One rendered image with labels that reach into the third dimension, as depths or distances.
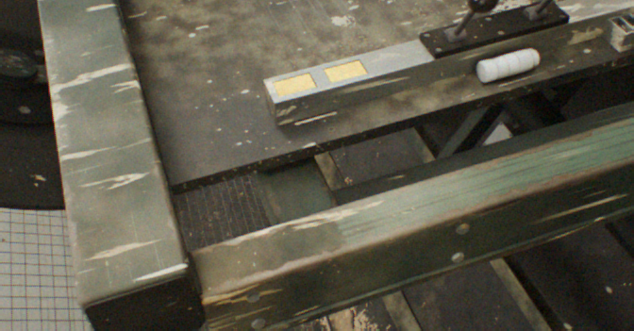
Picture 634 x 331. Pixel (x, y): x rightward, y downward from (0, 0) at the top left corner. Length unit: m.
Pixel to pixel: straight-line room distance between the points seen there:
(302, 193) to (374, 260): 0.16
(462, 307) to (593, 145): 2.13
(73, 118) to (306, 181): 0.28
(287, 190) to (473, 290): 2.07
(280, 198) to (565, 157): 0.33
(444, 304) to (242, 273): 2.34
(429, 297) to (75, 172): 2.43
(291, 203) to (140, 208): 0.22
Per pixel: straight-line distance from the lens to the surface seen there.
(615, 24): 1.05
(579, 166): 0.80
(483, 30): 0.96
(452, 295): 2.95
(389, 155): 3.31
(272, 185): 0.86
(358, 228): 0.70
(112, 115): 0.79
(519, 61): 0.96
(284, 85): 0.88
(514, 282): 2.51
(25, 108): 1.60
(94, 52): 0.89
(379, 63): 0.91
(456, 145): 2.75
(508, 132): 2.51
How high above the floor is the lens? 2.13
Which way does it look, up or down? 34 degrees down
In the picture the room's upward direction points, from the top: 80 degrees counter-clockwise
